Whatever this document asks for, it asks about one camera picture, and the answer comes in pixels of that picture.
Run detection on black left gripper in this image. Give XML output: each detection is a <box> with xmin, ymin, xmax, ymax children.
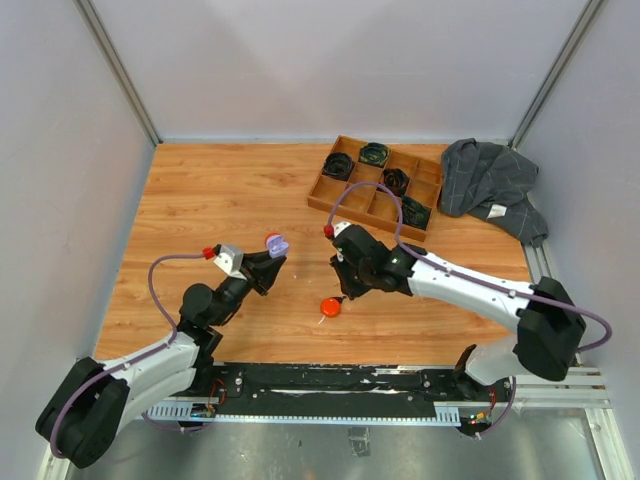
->
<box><xmin>211</xmin><ymin>249</ymin><xmax>286</xmax><ymax>326</ymax></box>

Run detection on purple earbud case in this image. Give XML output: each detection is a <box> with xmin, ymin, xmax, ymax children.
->
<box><xmin>265</xmin><ymin>234</ymin><xmax>290</xmax><ymax>259</ymax></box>

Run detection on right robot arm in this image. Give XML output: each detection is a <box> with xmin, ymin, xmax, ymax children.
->
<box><xmin>324</xmin><ymin>222</ymin><xmax>586</xmax><ymax>400</ymax></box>

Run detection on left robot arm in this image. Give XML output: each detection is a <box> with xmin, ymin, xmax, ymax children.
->
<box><xmin>35</xmin><ymin>245</ymin><xmax>287</xmax><ymax>468</ymax></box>

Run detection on dark green rolled belt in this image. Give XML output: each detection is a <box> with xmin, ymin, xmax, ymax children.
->
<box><xmin>401</xmin><ymin>196</ymin><xmax>432</xmax><ymax>230</ymax></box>

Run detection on wooden compartment tray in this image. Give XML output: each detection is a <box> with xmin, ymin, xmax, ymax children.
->
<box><xmin>307</xmin><ymin>135</ymin><xmax>445</xmax><ymax>242</ymax></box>

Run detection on dark red rolled belt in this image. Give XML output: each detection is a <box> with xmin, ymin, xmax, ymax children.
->
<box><xmin>380</xmin><ymin>168</ymin><xmax>410</xmax><ymax>197</ymax></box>

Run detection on grey crumpled cloth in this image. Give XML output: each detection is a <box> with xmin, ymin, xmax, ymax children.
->
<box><xmin>439</xmin><ymin>138</ymin><xmax>549</xmax><ymax>247</ymax></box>

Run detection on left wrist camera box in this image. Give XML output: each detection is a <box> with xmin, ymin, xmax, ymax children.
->
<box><xmin>213</xmin><ymin>244</ymin><xmax>246</xmax><ymax>280</ymax></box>

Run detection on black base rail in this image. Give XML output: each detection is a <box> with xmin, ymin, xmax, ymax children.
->
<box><xmin>154</xmin><ymin>360</ymin><xmax>516</xmax><ymax>421</ymax></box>

